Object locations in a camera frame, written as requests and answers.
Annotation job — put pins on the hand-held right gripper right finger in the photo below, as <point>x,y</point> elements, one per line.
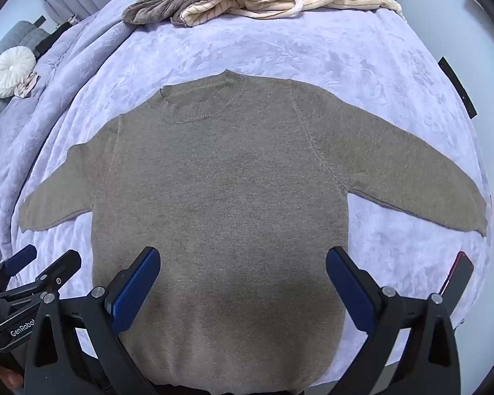
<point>350,296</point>

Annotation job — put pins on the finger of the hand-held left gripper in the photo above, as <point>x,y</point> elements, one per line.
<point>64,265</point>
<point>20,258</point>

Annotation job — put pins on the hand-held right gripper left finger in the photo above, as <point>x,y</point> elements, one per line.
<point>134,296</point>

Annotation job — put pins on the olive brown knit sweater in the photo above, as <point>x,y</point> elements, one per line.
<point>230,193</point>

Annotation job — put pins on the person's left hand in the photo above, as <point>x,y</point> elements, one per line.
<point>8,379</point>

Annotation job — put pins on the small beige floral cloth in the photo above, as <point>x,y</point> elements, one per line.
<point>26,84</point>

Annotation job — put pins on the white round pleated pillow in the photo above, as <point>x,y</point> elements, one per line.
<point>10,72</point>

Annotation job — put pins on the black flat strip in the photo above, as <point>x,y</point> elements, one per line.
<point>457,86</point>

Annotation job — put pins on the lavender embossed blanket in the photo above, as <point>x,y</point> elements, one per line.
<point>271,49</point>

